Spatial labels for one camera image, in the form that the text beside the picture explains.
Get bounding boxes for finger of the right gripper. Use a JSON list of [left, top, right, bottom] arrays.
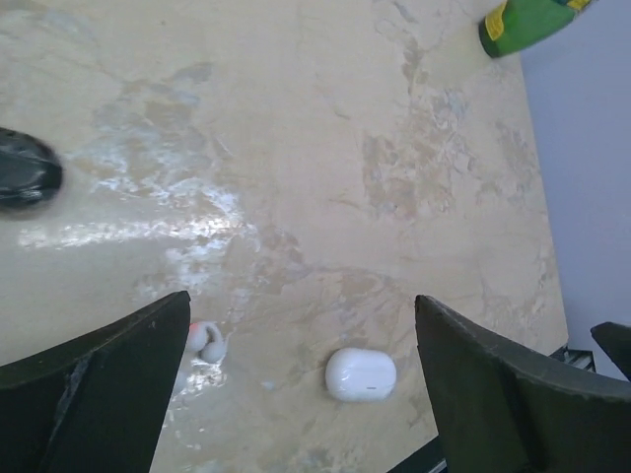
[[591, 322, 631, 379]]

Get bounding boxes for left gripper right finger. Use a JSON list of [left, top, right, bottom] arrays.
[[415, 296, 630, 472]]

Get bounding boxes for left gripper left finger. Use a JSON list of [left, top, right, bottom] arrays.
[[1, 291, 190, 472]]

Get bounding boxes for black earbud charging case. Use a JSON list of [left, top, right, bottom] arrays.
[[1, 127, 64, 211]]

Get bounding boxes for white earbud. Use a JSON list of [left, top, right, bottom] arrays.
[[184, 321, 229, 364]]

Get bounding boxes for green glass bottle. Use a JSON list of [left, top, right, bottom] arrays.
[[478, 0, 596, 58]]

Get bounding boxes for aluminium frame rail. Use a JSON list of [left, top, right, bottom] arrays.
[[550, 346, 596, 372]]

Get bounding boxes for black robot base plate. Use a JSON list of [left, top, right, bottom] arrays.
[[388, 437, 448, 473]]

